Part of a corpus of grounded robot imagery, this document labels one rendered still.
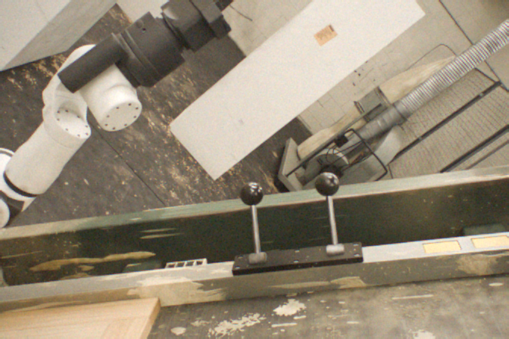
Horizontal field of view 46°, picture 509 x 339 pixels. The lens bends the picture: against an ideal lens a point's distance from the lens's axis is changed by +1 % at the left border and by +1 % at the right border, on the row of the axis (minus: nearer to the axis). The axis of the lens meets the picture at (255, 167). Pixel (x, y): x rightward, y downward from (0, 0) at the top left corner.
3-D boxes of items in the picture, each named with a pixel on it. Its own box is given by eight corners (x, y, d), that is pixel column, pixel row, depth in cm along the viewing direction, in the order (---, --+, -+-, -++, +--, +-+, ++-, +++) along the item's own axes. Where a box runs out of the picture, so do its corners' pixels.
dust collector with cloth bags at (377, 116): (280, 144, 731) (432, 26, 666) (316, 187, 743) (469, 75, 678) (270, 182, 602) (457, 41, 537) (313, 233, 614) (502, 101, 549)
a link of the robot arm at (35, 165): (79, 165, 88) (10, 245, 95) (87, 129, 96) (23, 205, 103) (12, 126, 83) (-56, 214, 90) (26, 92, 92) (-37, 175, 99)
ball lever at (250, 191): (249, 268, 95) (241, 185, 97) (273, 265, 94) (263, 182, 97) (244, 268, 91) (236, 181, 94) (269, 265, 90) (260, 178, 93)
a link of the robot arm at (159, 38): (212, 13, 95) (152, 57, 95) (181, -36, 88) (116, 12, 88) (244, 47, 86) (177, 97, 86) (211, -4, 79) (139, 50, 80)
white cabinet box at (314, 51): (184, 110, 535) (370, -49, 475) (226, 158, 545) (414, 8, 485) (167, 126, 478) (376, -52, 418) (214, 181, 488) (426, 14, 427)
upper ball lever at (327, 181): (324, 260, 93) (314, 175, 95) (349, 257, 92) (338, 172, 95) (323, 259, 89) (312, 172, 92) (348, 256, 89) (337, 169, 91)
